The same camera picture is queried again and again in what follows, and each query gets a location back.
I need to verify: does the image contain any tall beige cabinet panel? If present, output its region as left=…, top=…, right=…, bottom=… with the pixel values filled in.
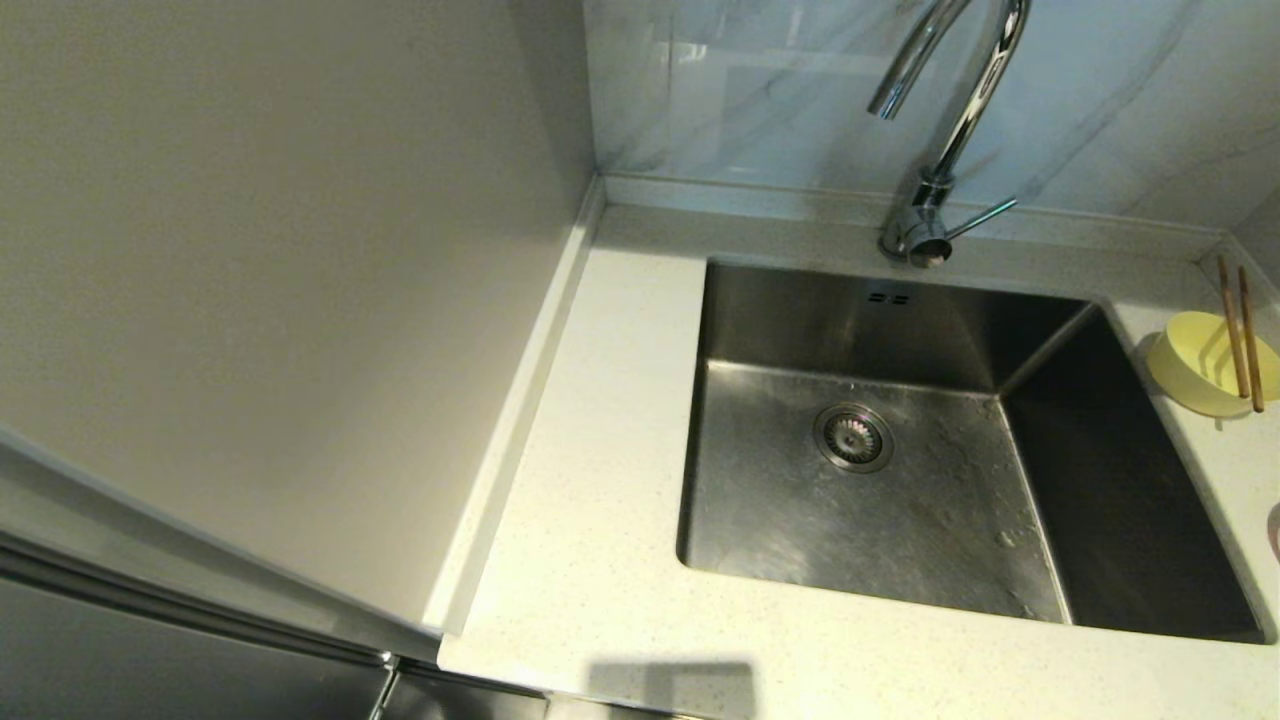
left=0, top=0, right=607, bottom=663

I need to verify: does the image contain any chrome cabinet handle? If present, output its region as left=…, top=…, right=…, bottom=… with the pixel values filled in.
left=366, top=652, right=403, bottom=720

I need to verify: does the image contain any chrome gooseneck kitchen faucet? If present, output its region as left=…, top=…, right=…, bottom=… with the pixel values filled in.
left=867, top=0, right=1032, bottom=269

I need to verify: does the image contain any stainless steel sink basin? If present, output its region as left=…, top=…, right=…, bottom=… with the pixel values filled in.
left=676, top=257, right=1274, bottom=645

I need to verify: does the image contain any yellow plastic bowl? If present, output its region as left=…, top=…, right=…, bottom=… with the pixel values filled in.
left=1145, top=310, right=1280, bottom=419

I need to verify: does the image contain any round metal drain strainer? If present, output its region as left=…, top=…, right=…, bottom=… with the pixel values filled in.
left=812, top=402, right=895, bottom=474

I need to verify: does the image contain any dark grey cabinet front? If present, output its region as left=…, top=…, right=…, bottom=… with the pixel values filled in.
left=0, top=545, right=549, bottom=720

